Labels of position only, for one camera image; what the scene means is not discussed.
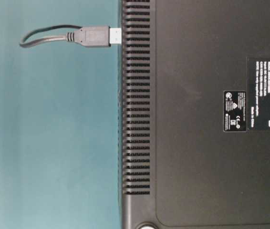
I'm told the black USB cable with plug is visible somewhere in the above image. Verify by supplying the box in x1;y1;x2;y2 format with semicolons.
19;24;123;49

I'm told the black Zotac mini PC box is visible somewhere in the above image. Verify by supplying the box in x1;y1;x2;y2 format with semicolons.
118;0;270;229

